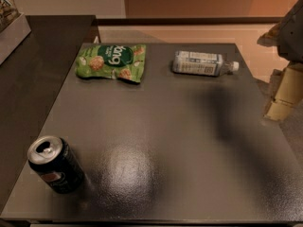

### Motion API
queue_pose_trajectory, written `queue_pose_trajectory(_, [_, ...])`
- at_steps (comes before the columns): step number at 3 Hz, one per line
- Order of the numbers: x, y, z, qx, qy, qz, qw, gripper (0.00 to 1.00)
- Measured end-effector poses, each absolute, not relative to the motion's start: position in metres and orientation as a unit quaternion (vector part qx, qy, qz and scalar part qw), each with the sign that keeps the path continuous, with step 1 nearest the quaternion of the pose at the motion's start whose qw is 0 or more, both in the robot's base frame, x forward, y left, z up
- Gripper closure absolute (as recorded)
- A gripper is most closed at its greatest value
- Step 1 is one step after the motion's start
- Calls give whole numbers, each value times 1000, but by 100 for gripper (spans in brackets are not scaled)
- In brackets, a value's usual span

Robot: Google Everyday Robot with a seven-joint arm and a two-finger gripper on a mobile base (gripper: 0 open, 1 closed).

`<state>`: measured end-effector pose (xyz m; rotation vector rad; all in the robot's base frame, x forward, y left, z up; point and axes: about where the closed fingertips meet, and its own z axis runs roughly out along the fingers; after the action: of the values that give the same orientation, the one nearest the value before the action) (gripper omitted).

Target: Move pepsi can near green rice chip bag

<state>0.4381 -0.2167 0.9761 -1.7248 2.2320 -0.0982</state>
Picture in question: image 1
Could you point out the black pepsi can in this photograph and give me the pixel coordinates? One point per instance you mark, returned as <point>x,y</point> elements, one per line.
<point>54,161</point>

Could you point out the green rice chip bag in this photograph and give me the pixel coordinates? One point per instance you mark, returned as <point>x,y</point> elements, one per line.
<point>112,62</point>

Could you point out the clear plastic water bottle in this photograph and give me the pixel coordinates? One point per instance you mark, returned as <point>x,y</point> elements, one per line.
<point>203,64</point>

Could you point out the dark side counter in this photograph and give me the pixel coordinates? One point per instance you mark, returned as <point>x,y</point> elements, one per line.
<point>30,80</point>

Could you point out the grey snack tray box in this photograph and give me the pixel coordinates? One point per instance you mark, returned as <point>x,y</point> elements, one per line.
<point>14,28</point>

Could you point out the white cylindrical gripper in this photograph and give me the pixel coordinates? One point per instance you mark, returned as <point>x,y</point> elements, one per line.
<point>292,37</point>

